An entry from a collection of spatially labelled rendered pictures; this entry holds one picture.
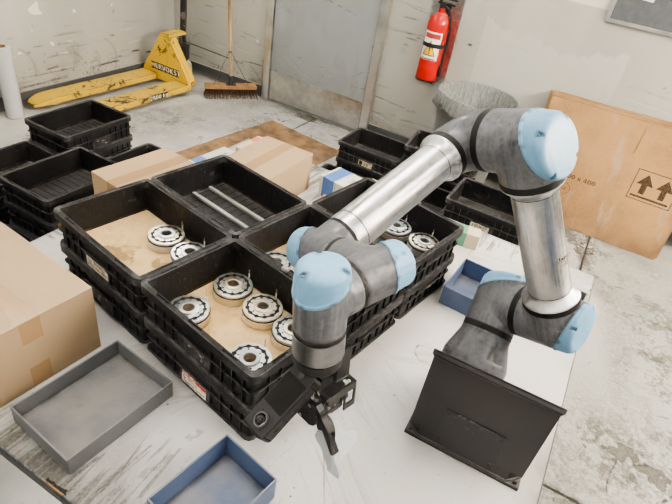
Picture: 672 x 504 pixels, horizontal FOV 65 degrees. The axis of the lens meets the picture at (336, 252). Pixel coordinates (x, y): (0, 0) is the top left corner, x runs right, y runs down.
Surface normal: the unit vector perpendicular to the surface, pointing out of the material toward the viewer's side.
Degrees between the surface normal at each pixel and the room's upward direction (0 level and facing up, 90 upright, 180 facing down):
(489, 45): 90
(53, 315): 90
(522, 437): 90
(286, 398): 34
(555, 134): 62
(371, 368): 0
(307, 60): 90
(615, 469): 0
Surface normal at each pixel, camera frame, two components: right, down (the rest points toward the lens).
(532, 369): 0.15, -0.80
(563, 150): 0.58, 0.11
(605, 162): -0.44, 0.29
